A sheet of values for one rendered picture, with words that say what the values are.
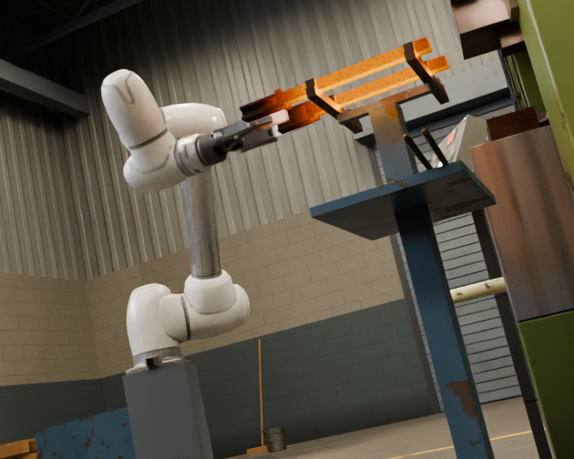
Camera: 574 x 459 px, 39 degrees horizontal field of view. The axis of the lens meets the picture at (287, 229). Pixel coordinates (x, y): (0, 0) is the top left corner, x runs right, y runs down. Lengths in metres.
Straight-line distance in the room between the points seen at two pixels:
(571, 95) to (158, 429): 1.52
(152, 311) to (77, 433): 4.73
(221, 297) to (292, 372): 8.54
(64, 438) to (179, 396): 4.91
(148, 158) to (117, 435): 5.16
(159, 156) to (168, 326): 0.83
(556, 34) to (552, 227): 0.46
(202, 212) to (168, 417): 0.63
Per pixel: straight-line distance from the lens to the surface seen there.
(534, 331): 2.02
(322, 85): 1.68
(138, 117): 1.89
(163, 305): 2.62
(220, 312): 2.63
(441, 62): 1.75
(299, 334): 11.08
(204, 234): 2.57
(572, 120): 1.83
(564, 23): 1.90
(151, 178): 1.94
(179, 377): 2.55
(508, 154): 2.08
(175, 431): 2.56
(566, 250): 2.04
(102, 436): 7.07
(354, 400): 10.84
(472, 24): 2.35
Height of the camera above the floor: 0.37
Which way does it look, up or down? 13 degrees up
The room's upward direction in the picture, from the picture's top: 13 degrees counter-clockwise
